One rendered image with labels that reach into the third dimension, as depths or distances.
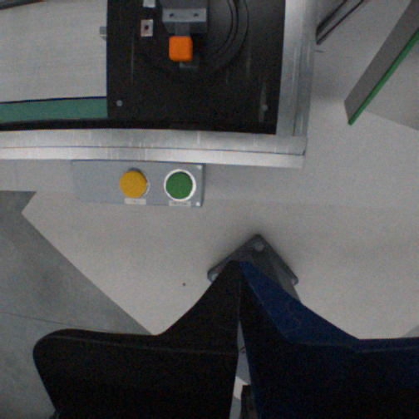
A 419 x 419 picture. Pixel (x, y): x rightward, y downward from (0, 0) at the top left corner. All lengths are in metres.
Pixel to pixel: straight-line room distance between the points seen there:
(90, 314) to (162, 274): 1.50
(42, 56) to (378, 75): 0.49
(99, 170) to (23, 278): 1.80
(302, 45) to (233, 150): 0.17
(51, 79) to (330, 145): 0.51
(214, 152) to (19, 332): 2.44
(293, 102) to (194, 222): 0.28
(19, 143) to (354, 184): 0.61
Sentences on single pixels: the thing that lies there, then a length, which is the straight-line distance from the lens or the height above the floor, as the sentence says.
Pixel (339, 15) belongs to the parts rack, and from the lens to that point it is 0.41.
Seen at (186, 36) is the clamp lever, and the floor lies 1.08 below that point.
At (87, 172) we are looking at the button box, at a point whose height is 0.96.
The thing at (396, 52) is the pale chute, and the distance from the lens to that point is 0.31.
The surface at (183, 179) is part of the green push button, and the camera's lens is 0.35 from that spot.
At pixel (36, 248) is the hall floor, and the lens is 1.93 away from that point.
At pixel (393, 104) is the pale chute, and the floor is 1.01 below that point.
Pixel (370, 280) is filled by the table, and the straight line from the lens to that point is 0.66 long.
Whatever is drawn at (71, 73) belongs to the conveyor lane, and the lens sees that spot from 0.47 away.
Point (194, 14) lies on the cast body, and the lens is 0.28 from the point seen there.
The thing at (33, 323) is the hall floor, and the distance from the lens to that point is 2.41.
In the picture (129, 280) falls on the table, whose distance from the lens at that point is 0.58.
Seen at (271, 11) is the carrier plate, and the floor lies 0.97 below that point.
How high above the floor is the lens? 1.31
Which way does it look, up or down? 73 degrees down
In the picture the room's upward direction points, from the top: 175 degrees counter-clockwise
